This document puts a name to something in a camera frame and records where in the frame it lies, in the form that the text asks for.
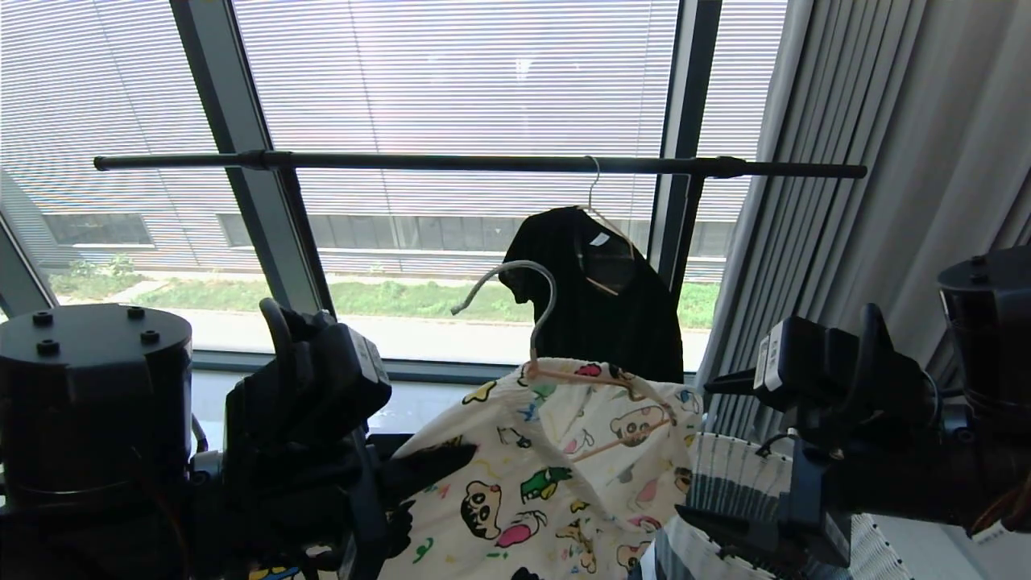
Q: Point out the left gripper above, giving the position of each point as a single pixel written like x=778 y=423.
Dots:
x=290 y=515

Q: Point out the black clothes rack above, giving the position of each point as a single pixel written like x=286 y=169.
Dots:
x=483 y=163

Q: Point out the white laundry basket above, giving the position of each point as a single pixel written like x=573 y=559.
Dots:
x=725 y=483

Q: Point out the black garment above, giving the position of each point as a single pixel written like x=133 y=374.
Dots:
x=612 y=330

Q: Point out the window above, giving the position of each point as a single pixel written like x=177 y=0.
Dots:
x=483 y=80

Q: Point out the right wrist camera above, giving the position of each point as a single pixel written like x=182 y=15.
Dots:
x=805 y=354

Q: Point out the grey curtain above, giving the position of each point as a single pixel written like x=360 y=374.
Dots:
x=886 y=161

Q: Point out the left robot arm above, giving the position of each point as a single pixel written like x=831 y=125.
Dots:
x=89 y=403

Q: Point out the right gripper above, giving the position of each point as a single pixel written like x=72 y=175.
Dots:
x=886 y=483

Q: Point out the pink clothes hanger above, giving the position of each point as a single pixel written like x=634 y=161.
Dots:
x=594 y=173
x=541 y=322

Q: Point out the cream printed garment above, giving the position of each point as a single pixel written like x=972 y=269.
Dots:
x=499 y=451

